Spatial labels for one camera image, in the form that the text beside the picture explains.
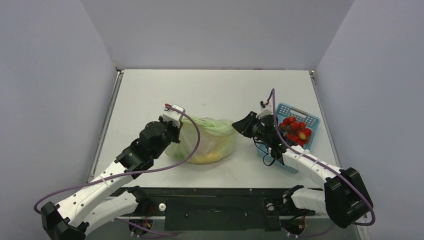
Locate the pale green plastic bag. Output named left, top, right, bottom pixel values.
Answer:
left=164, top=116, right=238, bottom=165

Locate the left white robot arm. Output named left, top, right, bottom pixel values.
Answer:
left=40, top=117, right=183, bottom=240

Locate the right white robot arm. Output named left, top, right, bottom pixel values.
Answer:
left=232, top=111, right=375, bottom=229

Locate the red fake grape bunch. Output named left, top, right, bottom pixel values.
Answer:
left=278, top=115, right=313, bottom=148

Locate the blue plastic basket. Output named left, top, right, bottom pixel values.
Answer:
left=251, top=103, right=320, bottom=174

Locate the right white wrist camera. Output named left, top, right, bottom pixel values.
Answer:
left=256, top=101, right=274, bottom=120

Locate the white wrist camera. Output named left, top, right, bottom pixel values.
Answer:
left=256, top=101, right=274, bottom=120
left=161, top=103, right=186, bottom=129

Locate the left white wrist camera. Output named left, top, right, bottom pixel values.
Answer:
left=161, top=103, right=186, bottom=129

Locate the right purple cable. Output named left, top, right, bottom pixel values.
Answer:
left=267, top=88, right=377, bottom=227

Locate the purple cable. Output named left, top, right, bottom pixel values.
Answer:
left=33, top=105, right=202, bottom=215
left=267, top=88, right=377, bottom=227

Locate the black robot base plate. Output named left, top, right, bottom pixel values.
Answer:
left=127, top=187, right=316, bottom=232

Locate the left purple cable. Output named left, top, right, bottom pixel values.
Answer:
left=33, top=105, right=202, bottom=215

